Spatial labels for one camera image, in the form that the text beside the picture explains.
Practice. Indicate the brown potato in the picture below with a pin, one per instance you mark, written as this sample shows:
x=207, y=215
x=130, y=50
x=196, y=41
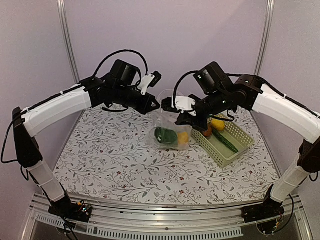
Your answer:
x=208, y=132

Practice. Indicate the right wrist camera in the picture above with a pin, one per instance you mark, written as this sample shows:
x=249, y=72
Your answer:
x=181, y=104

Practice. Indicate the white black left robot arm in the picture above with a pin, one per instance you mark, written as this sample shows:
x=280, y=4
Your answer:
x=29, y=122

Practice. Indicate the green white bok choy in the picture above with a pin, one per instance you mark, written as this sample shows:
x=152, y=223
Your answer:
x=165, y=136

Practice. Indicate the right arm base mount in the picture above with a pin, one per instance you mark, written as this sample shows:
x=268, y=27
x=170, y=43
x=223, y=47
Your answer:
x=266, y=215

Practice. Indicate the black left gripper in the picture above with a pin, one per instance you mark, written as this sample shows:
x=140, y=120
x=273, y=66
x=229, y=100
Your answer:
x=145, y=108

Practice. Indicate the floral patterned table mat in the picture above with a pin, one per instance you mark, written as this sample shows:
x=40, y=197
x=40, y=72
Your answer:
x=107, y=156

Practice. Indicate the green cucumber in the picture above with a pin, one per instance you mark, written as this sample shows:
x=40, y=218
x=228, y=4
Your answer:
x=224, y=141

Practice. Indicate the aluminium corner post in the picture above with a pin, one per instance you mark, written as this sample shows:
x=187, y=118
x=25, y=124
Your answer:
x=270, y=6
x=61, y=7

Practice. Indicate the right aluminium corner post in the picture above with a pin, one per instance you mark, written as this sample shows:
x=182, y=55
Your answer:
x=270, y=6

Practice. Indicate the yellow round lemon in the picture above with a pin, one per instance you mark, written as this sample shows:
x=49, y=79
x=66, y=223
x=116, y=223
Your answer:
x=182, y=138

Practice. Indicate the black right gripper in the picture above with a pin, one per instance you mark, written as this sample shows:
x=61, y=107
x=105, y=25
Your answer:
x=185, y=119

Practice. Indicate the left aluminium corner post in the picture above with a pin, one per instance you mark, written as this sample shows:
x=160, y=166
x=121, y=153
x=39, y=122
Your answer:
x=61, y=7

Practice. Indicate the beige perforated plastic basket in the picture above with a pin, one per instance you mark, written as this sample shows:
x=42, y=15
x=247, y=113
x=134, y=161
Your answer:
x=217, y=151

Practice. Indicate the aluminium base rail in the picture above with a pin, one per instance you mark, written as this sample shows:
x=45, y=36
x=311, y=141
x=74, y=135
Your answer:
x=120, y=220

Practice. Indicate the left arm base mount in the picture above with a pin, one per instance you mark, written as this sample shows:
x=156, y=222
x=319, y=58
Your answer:
x=66, y=209

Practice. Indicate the clear zip top bag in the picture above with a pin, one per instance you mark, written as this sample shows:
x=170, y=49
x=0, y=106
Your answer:
x=161, y=118

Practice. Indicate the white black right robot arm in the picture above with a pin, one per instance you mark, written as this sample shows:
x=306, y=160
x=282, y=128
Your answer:
x=255, y=94

